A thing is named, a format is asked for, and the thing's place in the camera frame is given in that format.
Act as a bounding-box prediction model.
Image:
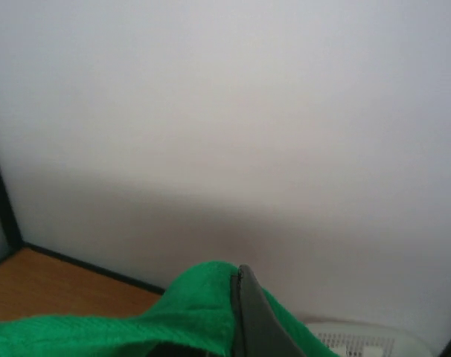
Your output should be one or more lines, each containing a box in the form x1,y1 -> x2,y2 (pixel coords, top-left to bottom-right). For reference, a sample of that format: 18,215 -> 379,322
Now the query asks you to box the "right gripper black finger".
231,265 -> 304,357

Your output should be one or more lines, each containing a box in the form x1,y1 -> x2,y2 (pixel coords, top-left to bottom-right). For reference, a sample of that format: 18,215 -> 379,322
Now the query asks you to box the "green t-shirt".
0,261 -> 332,356

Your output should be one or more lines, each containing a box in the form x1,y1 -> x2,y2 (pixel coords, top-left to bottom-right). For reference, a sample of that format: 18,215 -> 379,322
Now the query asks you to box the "left black frame post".
0,170 -> 25,264

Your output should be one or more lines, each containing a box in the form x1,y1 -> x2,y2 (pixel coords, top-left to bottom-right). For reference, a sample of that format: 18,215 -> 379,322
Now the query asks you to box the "white perforated plastic basket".
307,322 -> 433,357

